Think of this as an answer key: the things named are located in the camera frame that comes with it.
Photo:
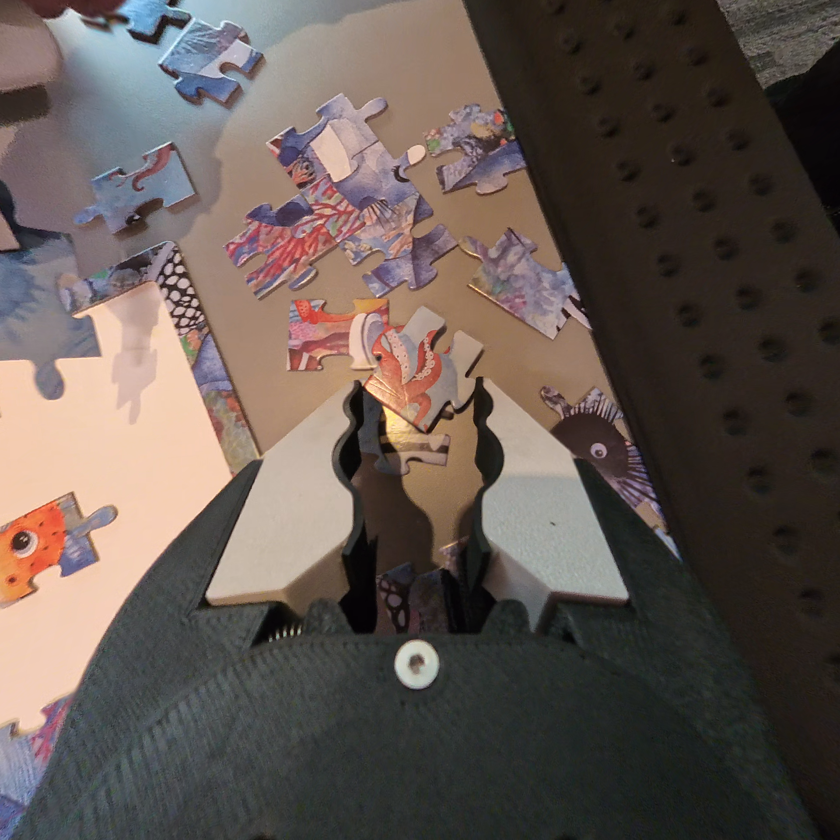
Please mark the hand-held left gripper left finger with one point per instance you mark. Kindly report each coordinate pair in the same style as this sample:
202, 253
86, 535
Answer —
289, 525

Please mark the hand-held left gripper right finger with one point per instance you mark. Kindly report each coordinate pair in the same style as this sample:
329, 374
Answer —
551, 525

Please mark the red octopus puzzle piece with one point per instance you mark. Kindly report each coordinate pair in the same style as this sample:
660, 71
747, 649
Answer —
413, 367

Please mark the ocean jigsaw puzzle frame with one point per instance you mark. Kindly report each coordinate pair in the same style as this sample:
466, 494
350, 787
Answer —
98, 446

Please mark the orange pufferfish puzzle piece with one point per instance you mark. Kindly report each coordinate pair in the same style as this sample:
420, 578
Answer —
33, 544

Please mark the black urchin eye puzzle piece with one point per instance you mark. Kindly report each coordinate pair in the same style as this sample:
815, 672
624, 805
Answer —
597, 453

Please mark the black white spotted puzzle piece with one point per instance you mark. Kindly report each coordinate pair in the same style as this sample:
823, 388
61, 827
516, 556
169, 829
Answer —
400, 597

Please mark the yellow black striped fish piece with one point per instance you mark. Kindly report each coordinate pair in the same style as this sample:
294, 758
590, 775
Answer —
410, 453

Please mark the lavender zebra-tab puzzle piece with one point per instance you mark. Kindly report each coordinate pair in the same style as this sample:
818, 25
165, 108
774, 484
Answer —
518, 282

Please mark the dark perforated panel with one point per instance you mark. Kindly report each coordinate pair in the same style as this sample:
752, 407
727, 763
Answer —
656, 262

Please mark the joined coral reef puzzle pieces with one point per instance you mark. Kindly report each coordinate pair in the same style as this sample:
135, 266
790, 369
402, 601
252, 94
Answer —
341, 197

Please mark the light blue seahorse puzzle piece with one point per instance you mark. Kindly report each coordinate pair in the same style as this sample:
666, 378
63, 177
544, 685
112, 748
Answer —
144, 190

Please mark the green grey blue puzzle piece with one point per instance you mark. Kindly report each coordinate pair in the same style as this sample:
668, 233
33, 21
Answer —
479, 157

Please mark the dark blue puzzle piece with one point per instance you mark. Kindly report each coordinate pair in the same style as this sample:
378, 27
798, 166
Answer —
148, 16

